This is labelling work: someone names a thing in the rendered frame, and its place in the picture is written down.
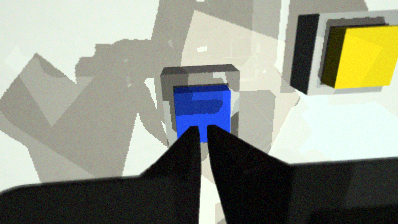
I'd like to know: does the blue button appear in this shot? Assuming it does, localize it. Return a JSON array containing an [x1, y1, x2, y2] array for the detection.
[[160, 64, 240, 145]]

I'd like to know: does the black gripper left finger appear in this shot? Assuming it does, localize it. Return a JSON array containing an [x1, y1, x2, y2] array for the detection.
[[0, 126, 202, 224]]

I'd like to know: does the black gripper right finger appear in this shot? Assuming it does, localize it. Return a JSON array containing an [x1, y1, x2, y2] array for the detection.
[[207, 124, 398, 224]]

